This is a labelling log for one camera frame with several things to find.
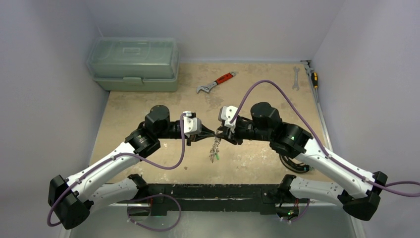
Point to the red handled adjustable wrench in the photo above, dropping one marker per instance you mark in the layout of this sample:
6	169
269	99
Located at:
208	88

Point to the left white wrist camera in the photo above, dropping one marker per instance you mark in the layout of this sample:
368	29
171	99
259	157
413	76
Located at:
192	125

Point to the silver open end wrench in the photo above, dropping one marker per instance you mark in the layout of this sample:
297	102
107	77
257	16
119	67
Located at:
296	79

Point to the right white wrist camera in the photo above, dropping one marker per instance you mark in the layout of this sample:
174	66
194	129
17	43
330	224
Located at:
226	115

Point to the yellow black screwdriver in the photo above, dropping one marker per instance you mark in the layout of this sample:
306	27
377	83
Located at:
314	79

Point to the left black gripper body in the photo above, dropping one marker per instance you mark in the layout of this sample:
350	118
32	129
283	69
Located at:
174	130

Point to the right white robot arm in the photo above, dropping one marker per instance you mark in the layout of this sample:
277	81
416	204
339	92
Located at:
351	186

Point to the green plastic toolbox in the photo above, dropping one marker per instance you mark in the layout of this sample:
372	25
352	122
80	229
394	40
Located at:
135	64

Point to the large perforated metal keyring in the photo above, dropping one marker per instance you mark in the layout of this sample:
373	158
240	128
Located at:
214	149

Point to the aluminium frame rail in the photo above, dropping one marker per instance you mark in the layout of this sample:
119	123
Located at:
309	71

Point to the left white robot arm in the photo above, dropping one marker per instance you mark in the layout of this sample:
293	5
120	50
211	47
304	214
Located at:
73	198

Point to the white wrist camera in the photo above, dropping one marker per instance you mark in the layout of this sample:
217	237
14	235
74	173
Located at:
192	125
226	115

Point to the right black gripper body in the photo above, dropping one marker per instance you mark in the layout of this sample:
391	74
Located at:
234	135

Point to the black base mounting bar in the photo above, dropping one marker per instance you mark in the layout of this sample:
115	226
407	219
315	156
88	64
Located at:
265	199

